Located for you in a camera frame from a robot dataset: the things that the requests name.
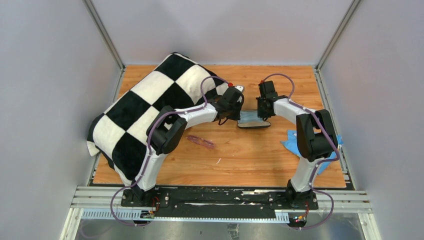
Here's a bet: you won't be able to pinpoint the light blue cleaning cloth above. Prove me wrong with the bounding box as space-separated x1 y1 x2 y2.
238 110 262 123

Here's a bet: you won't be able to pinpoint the black glasses case beige lining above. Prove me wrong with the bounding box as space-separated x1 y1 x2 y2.
237 118 271 129

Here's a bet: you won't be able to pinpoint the pink transparent sunglasses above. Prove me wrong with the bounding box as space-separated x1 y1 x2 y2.
186 135 216 149

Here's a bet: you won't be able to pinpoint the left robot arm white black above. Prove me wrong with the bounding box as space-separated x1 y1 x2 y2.
130 85 245 207

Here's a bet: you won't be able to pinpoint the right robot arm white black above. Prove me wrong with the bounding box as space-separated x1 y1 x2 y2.
256 80 338 209

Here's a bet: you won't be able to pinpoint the blue patterned cloth bag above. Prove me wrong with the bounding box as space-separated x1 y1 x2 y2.
280 129 344 176

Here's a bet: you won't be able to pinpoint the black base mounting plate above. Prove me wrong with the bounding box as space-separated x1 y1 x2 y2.
120 186 319 220

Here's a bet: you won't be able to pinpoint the black white checkered pillow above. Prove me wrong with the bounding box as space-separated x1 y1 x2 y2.
86 52 228 186

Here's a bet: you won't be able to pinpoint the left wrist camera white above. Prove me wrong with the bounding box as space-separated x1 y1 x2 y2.
234 85 245 94

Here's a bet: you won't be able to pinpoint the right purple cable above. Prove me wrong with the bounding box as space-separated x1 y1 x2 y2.
259 73 341 231

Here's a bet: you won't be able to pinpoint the purple cable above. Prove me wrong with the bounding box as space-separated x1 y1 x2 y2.
259 73 341 231
109 76 234 228

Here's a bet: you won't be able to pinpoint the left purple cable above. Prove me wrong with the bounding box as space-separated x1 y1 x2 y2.
109 76 234 228

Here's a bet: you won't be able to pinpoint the aluminium frame rail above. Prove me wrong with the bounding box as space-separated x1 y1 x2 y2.
61 186 381 240

